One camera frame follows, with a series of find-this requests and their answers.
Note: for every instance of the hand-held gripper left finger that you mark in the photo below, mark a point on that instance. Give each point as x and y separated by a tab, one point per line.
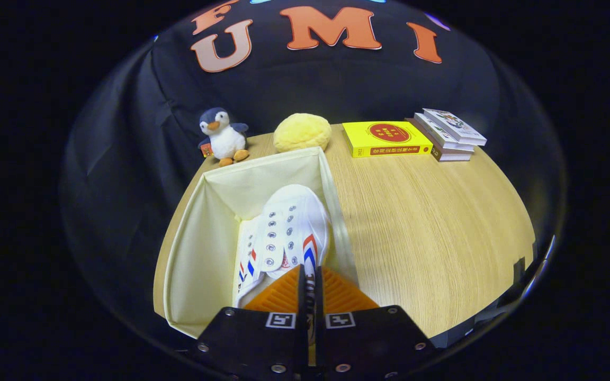
257	344

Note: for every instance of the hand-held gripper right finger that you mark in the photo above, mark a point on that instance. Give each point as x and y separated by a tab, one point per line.
368	344

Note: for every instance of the white striped canvas shoe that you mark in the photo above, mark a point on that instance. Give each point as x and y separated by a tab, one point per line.
247	248
289	222

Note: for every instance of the cream fabric storage box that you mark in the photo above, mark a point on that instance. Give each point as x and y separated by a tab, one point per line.
204	254

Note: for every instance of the brown cover book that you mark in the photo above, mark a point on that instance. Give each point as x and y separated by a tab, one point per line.
453	156

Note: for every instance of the penguin plush toy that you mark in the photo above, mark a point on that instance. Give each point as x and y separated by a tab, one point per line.
223	137

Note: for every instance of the yellow book with red circle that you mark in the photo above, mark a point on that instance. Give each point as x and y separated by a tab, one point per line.
384	135

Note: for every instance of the yellow plush ball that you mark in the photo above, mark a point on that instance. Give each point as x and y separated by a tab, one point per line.
302	132

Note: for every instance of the white illustrated cover book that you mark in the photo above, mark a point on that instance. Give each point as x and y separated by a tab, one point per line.
456	126

